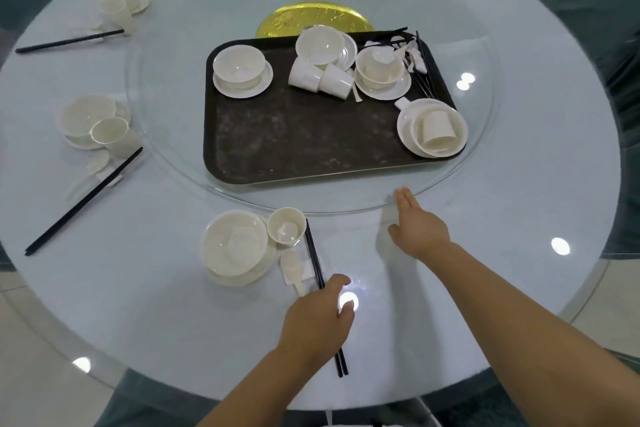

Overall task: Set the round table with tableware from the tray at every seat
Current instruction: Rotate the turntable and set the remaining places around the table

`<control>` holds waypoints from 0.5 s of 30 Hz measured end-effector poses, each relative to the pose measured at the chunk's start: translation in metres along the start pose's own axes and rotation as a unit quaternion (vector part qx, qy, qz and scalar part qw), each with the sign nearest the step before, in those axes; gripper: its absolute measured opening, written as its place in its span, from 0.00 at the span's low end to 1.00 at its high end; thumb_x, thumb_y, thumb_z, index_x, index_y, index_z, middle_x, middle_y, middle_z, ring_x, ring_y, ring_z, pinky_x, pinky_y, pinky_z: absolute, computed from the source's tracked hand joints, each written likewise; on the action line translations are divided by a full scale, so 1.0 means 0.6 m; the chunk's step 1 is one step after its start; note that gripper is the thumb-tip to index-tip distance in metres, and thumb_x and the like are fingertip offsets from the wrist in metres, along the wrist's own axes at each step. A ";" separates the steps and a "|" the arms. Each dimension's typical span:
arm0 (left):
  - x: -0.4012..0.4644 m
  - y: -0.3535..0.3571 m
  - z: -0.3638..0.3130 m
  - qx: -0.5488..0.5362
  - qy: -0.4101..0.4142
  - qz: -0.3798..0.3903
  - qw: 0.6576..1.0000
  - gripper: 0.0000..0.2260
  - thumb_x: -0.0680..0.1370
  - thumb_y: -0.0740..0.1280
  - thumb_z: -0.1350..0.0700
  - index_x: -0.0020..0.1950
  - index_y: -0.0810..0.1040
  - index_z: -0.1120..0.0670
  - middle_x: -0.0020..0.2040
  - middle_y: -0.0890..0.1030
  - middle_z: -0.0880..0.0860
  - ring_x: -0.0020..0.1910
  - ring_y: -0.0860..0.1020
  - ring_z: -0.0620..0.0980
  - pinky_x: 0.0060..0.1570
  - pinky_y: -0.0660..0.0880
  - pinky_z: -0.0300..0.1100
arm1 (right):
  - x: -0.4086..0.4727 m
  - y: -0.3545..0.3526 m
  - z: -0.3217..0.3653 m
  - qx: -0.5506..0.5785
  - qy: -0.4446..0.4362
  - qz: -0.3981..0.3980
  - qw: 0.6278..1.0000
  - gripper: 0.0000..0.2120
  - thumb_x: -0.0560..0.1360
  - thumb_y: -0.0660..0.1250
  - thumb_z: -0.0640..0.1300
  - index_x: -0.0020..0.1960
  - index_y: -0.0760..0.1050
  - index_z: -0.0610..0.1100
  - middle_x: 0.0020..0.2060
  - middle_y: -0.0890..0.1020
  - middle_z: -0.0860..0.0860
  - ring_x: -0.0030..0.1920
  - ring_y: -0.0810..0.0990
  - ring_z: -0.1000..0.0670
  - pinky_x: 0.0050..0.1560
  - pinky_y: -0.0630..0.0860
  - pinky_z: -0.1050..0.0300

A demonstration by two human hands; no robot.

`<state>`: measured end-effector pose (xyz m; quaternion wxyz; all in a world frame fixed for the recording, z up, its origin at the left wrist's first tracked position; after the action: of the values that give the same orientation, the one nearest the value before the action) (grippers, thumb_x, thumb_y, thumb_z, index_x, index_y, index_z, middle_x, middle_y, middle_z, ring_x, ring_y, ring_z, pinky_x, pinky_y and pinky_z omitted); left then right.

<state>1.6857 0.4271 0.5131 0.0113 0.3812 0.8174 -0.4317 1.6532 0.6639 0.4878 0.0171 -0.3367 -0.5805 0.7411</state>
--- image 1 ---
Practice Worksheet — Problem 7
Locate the person's left hand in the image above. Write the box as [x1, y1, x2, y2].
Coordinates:
[275, 274, 357, 372]

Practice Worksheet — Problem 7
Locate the person's right hand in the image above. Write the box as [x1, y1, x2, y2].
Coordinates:
[387, 186, 453, 262]

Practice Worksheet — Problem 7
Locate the bunch of black chopsticks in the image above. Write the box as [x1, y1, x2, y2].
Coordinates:
[367, 26, 436, 100]

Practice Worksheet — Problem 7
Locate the black tray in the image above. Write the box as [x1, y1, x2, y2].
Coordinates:
[202, 30, 469, 186]

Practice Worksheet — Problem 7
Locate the person's right forearm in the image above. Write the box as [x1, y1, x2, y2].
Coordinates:
[427, 241, 640, 427]

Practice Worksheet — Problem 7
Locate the person's left forearm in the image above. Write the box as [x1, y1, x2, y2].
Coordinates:
[197, 346, 321, 427]

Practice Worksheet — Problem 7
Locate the white round table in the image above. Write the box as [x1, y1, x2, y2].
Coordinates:
[0, 0, 622, 412]

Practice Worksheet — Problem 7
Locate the glass lazy susan turntable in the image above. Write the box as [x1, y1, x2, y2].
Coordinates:
[125, 0, 501, 216]

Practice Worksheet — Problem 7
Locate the gold turntable base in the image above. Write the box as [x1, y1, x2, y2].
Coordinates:
[255, 1, 375, 40]

